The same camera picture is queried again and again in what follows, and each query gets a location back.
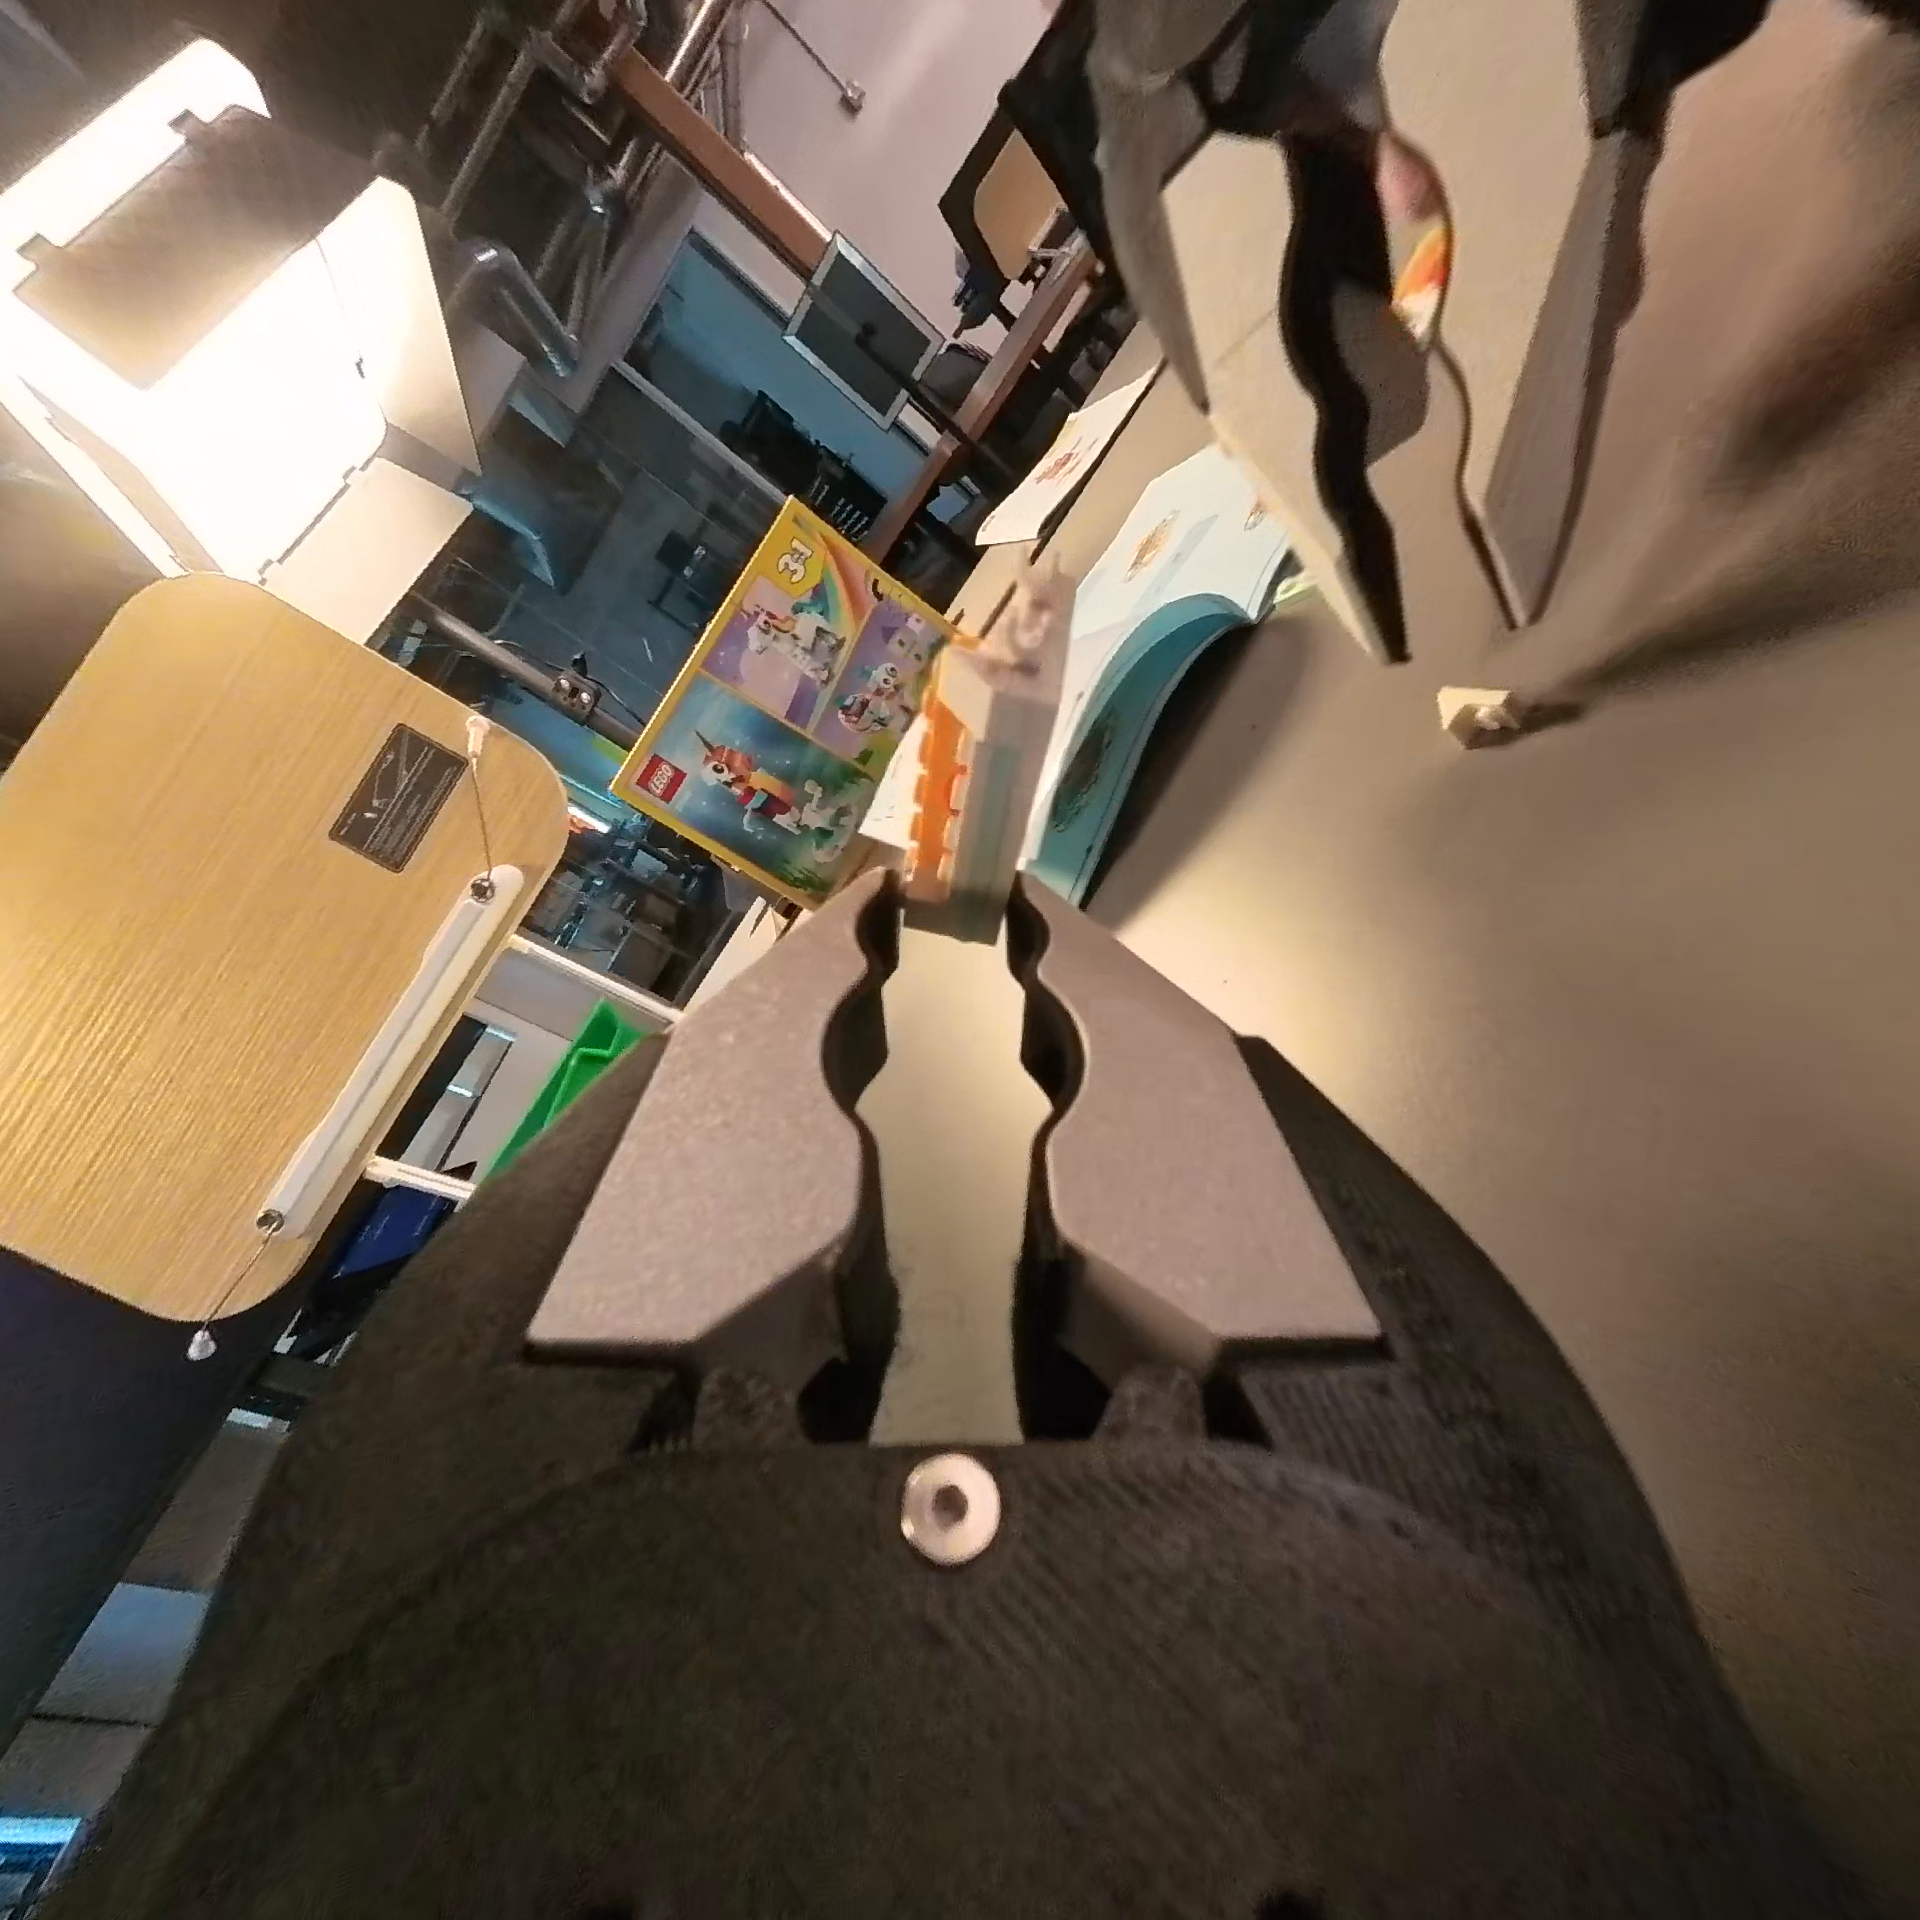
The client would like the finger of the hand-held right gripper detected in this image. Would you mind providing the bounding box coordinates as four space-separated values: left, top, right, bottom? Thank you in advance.
1439 117 1670 633
1159 123 1432 670

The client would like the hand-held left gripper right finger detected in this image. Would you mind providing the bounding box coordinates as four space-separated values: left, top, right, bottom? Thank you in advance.
1006 873 1384 1419

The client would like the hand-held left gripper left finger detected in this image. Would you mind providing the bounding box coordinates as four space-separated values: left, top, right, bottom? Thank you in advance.
520 872 904 1433

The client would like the rainbow toy brick piece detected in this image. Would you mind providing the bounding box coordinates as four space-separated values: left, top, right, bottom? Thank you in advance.
1387 129 1460 359

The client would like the white orange toy brick model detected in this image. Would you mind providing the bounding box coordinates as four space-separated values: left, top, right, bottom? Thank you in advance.
872 544 1076 952

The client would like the yellow toy set box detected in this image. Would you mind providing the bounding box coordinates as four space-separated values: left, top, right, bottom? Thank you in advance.
611 497 962 913

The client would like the white paper leaflet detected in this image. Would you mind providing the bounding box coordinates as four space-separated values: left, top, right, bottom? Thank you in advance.
976 365 1167 550

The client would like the blue screen device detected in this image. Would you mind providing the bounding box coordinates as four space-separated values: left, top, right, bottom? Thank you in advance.
322 1177 454 1280

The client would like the grey computer monitor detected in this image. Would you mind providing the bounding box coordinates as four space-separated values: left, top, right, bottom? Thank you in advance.
783 229 951 432

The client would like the light blue instruction booklet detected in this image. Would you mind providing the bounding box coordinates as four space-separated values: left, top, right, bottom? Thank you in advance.
1024 442 1309 905

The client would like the wooden book stand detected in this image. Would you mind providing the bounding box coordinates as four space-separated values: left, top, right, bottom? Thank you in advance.
0 570 575 1365

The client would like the white studio light panel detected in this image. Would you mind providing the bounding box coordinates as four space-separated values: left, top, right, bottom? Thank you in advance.
0 30 485 602

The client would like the black frame enclosure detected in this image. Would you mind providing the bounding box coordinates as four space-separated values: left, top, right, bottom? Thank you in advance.
938 66 1119 295

